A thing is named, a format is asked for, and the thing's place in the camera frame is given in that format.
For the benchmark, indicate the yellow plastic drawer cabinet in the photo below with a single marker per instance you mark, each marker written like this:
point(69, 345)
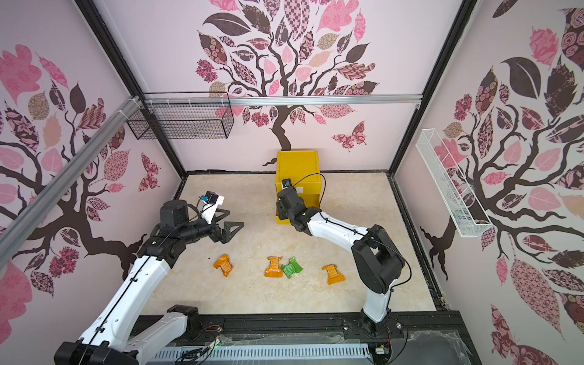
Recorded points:
point(302, 169)

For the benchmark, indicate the black wire basket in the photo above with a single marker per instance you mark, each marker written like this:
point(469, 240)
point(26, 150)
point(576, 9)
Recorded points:
point(188, 117)

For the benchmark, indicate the aluminium rail left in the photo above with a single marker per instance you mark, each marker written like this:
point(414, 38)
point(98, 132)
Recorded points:
point(23, 226)

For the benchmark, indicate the white wire shelf basket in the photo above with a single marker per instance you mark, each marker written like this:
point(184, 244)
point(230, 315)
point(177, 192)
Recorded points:
point(442, 158)

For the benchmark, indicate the orange cookie packet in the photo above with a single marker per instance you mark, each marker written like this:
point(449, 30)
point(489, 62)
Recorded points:
point(274, 269)
point(333, 275)
point(224, 264)

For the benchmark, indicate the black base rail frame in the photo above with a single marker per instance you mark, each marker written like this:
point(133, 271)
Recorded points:
point(406, 338)

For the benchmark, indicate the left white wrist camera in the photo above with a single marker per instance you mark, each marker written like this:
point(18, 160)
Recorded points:
point(211, 201)

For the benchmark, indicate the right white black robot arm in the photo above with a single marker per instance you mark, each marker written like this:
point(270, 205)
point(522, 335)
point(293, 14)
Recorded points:
point(377, 259)

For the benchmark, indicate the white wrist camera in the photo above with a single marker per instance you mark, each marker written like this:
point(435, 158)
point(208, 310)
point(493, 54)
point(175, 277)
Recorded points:
point(211, 201)
point(286, 183)

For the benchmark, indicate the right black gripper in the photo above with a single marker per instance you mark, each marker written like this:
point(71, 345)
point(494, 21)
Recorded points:
point(283, 206)

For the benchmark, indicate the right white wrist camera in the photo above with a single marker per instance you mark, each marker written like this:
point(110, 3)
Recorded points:
point(286, 183)

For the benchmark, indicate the white slotted cable duct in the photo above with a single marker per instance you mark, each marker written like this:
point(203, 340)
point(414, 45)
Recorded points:
point(256, 354)

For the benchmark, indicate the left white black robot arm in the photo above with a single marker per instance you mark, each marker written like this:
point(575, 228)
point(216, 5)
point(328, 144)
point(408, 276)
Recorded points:
point(108, 339)

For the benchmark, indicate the green cookie packet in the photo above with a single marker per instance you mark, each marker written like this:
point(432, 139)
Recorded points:
point(292, 268)

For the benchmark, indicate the aluminium rail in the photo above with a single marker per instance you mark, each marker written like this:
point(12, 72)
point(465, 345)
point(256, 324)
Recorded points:
point(23, 226)
point(289, 101)

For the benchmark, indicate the aluminium rail back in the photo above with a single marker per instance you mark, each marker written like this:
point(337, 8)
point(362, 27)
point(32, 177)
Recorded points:
point(289, 101)

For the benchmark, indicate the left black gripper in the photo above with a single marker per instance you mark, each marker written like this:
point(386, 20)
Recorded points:
point(223, 236)

